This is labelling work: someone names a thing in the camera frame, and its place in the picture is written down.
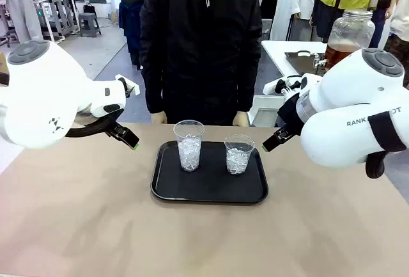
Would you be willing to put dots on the person in black hoodie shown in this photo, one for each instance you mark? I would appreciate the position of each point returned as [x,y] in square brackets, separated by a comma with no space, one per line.
[201,50]

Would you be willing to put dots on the white side table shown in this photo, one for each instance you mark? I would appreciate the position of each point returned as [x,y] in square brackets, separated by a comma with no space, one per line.
[274,50]

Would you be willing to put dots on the person in camouflage trousers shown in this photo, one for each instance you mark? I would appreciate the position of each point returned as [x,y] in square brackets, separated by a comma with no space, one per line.
[401,8]

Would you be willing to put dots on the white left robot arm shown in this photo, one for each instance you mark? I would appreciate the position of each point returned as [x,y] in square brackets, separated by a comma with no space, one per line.
[48,98]

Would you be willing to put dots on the white hanging coat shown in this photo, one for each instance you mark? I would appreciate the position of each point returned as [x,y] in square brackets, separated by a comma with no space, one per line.
[287,2]

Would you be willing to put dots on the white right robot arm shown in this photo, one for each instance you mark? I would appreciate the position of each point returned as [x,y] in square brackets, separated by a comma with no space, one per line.
[345,98]

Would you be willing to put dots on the short clear iced cup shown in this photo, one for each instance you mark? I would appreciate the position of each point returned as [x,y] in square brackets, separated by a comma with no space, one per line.
[239,158]

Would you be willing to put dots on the tall clear iced cup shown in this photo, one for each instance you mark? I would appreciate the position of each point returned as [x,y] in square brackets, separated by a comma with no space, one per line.
[189,152]

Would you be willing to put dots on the glass tea dispenser jar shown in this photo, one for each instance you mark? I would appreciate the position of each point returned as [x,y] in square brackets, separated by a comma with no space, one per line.
[350,38]

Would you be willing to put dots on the metal dispenser tap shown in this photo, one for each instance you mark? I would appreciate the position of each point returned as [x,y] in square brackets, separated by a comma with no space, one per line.
[318,62]

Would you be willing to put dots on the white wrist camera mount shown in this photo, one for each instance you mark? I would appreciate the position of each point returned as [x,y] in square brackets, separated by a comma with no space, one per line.
[271,87]
[134,89]

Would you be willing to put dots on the black plastic serving tray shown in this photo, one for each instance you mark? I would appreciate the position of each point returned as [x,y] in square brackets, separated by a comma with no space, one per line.
[207,187]

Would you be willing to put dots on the mannequin in grey trousers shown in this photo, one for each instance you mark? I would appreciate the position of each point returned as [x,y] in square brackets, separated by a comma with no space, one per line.
[22,8]

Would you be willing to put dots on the person's right forearm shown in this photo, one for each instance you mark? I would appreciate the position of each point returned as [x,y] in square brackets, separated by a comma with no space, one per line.
[155,91]

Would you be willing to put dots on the mannequin in navy skirt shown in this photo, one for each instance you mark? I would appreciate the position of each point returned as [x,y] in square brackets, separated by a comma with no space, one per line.
[131,11]

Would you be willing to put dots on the large cardboard box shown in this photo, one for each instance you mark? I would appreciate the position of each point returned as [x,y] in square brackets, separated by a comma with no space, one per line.
[3,66]

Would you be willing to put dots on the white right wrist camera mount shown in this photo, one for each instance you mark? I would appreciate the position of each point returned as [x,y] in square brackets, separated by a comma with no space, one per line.
[271,87]

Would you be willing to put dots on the person's left forearm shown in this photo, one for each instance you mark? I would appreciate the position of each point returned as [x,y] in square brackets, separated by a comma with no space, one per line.
[247,91]

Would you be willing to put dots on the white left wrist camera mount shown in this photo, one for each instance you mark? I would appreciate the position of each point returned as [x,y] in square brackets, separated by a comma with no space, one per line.
[134,89]

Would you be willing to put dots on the grey plastic stool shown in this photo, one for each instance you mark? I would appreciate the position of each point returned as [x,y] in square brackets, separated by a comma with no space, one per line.
[89,24]

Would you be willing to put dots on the person's left hand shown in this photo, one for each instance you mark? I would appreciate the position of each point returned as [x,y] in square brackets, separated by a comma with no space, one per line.
[241,119]

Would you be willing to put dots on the person's right hand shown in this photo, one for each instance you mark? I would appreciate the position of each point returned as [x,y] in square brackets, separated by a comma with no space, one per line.
[159,118]

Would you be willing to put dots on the black cabinet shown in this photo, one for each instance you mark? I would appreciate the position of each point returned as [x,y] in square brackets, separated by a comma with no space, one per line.
[271,8]

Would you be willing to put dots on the white plastic bin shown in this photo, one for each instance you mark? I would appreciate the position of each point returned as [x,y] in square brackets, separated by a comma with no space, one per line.
[266,114]

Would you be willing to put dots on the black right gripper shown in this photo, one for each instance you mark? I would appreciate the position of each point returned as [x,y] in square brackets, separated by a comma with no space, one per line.
[290,112]

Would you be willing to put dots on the metal workbench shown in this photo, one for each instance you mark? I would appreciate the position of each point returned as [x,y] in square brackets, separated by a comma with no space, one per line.
[57,8]

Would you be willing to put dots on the black bag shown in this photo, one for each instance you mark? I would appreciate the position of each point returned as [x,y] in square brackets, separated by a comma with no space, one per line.
[89,9]

